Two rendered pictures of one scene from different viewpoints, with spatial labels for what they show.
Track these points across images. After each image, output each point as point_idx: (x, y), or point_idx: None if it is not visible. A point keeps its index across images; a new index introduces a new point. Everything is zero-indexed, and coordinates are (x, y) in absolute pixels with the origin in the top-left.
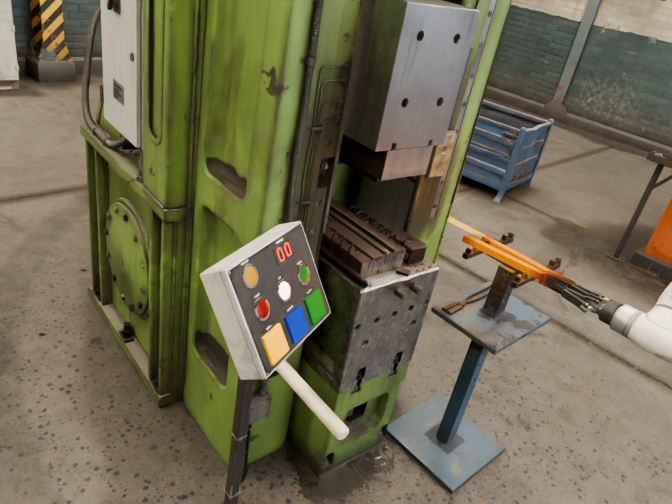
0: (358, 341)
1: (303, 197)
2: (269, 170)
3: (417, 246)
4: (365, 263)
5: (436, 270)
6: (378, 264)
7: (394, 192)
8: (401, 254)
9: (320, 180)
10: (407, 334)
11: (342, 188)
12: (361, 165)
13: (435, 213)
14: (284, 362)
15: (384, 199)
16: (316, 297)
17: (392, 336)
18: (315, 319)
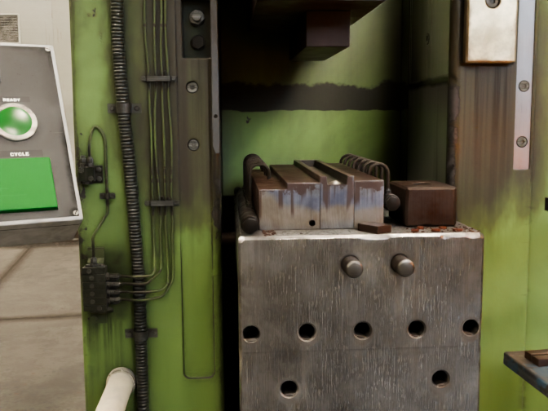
0: (264, 376)
1: (153, 69)
2: (72, 8)
3: (426, 186)
4: (267, 192)
5: (473, 237)
6: (308, 203)
7: (433, 125)
8: (373, 192)
9: (193, 45)
10: (430, 408)
11: (379, 159)
12: (254, 2)
13: (529, 161)
14: (112, 395)
15: (426, 149)
16: (33, 168)
17: (377, 397)
18: (8, 202)
